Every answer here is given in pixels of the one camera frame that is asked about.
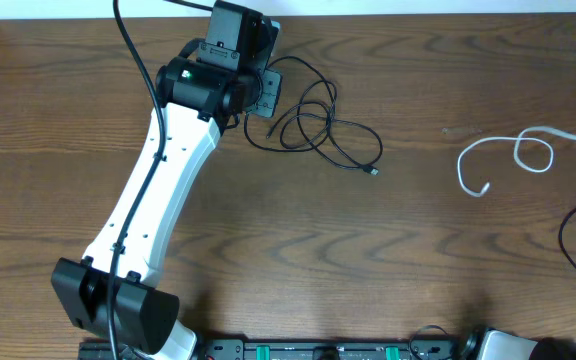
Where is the black USB cable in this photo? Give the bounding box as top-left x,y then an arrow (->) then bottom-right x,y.
242,54 -> 384,177

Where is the white USB cable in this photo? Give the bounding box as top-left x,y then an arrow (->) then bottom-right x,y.
456,125 -> 576,198

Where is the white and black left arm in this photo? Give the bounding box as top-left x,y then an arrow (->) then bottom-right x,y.
51,1 -> 282,359

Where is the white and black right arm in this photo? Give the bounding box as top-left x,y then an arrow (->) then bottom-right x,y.
458,327 -> 576,360

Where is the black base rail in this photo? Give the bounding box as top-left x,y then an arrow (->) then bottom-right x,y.
77,338 -> 469,360

